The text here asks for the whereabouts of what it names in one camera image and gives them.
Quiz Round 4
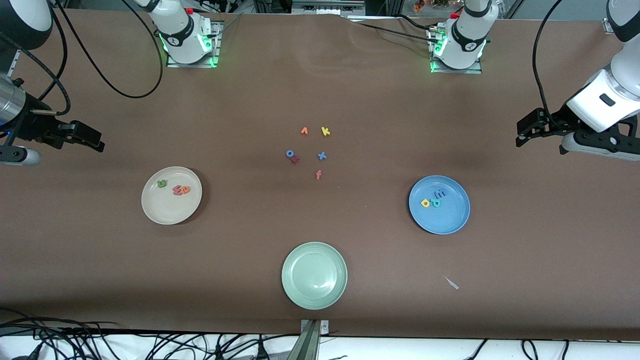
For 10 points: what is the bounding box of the blue plate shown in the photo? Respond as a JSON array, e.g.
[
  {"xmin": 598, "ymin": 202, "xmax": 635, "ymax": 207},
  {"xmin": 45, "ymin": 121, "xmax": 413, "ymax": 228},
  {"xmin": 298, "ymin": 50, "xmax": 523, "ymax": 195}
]
[{"xmin": 408, "ymin": 175, "xmax": 471, "ymax": 235}]

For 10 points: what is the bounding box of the brown table cover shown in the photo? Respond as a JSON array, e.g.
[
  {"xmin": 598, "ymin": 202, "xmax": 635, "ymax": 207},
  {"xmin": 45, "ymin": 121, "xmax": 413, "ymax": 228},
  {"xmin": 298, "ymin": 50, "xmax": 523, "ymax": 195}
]
[{"xmin": 0, "ymin": 7, "xmax": 640, "ymax": 341}]

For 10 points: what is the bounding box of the green plate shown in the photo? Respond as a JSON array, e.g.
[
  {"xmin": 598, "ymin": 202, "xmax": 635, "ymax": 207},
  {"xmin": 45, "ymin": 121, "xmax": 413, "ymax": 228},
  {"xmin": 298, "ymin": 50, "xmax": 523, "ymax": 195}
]
[{"xmin": 281, "ymin": 241, "xmax": 348, "ymax": 311}]

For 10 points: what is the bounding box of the aluminium frame corner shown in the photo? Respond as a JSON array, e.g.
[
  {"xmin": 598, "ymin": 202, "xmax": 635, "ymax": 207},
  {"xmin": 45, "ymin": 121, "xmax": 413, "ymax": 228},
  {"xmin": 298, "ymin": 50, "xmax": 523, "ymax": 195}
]
[{"xmin": 602, "ymin": 0, "xmax": 640, "ymax": 36}]

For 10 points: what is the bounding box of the dark background equipment rack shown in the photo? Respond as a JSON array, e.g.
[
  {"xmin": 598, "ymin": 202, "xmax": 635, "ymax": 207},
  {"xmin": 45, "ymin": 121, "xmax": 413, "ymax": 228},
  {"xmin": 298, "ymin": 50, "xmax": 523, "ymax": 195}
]
[{"xmin": 252, "ymin": 0, "xmax": 368, "ymax": 16}]

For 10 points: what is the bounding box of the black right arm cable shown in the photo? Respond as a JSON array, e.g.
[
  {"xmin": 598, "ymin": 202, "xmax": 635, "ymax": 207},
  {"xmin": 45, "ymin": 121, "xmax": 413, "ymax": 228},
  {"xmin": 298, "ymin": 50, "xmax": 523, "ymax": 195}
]
[{"xmin": 10, "ymin": 0, "xmax": 166, "ymax": 117}]

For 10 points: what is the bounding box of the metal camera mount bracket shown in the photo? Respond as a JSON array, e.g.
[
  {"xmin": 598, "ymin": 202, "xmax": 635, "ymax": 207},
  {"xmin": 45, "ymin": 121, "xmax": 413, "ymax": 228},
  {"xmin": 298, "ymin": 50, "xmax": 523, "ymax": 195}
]
[{"xmin": 287, "ymin": 319, "xmax": 331, "ymax": 360}]

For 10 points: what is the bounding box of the beige plate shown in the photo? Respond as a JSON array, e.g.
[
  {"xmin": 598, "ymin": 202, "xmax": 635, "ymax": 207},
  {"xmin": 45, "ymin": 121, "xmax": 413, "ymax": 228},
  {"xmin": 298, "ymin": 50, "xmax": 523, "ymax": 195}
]
[{"xmin": 141, "ymin": 166, "xmax": 203, "ymax": 226}]

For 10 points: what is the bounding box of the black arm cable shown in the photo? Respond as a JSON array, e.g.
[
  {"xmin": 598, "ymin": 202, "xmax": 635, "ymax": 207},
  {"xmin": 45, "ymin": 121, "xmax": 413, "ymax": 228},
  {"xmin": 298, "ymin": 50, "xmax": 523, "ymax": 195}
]
[
  {"xmin": 10, "ymin": 0, "xmax": 166, "ymax": 117},
  {"xmin": 532, "ymin": 0, "xmax": 566, "ymax": 123}
]

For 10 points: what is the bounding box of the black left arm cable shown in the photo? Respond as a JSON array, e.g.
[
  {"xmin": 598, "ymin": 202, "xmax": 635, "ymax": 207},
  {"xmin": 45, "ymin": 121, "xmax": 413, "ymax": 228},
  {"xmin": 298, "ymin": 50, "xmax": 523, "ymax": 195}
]
[{"xmin": 532, "ymin": 0, "xmax": 566, "ymax": 123}]

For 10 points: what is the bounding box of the aluminium frame rail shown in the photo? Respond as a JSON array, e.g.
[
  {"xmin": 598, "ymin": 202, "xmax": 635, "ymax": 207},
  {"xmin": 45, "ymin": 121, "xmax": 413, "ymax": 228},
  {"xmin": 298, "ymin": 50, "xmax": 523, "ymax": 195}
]
[{"xmin": 7, "ymin": 47, "xmax": 23, "ymax": 76}]

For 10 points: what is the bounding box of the black cable bundle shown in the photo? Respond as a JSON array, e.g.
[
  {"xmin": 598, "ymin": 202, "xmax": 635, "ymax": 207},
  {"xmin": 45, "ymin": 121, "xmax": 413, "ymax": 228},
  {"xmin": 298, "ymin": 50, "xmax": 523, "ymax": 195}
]
[{"xmin": 0, "ymin": 307, "xmax": 301, "ymax": 360}]

